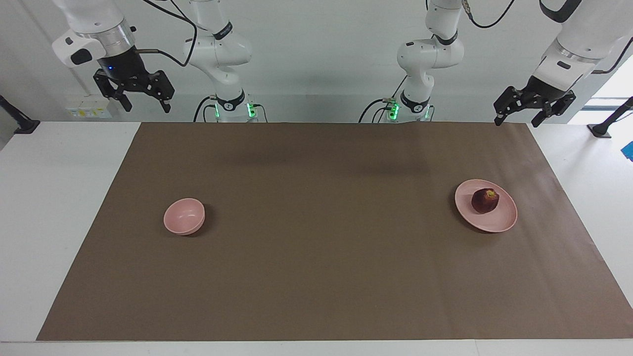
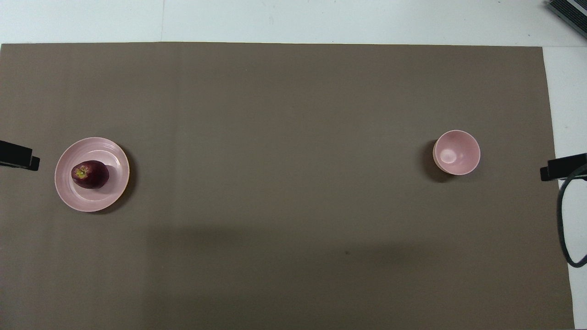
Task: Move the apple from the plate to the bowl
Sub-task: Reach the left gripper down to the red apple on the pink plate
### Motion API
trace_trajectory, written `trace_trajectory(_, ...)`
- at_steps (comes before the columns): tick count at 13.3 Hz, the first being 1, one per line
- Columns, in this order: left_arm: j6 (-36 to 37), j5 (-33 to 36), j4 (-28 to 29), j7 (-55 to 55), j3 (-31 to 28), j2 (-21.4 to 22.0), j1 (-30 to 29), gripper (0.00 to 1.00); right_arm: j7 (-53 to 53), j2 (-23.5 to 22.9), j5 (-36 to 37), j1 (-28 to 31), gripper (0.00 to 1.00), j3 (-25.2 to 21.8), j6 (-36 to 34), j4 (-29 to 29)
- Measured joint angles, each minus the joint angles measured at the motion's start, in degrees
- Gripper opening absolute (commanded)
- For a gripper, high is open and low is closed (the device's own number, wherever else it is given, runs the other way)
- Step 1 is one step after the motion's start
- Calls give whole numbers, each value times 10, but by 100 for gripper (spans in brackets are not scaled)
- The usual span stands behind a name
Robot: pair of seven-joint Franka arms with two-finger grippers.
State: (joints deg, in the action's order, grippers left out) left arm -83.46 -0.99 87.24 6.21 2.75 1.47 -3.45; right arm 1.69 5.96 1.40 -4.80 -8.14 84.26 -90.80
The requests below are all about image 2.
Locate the dark red apple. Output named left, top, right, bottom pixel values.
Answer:
left=71, top=160, right=110, bottom=189

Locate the pink round plate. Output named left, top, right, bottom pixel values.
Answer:
left=55, top=137, right=130, bottom=213

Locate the pink small bowl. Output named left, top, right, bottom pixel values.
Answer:
left=432, top=130, right=481, bottom=176

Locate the dark grey ribbed device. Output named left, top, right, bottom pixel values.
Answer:
left=547, top=0, right=587, bottom=27

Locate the brown paper table mat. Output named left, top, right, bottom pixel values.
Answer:
left=0, top=42, right=576, bottom=330

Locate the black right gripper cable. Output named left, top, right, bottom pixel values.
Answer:
left=557, top=164, right=587, bottom=268

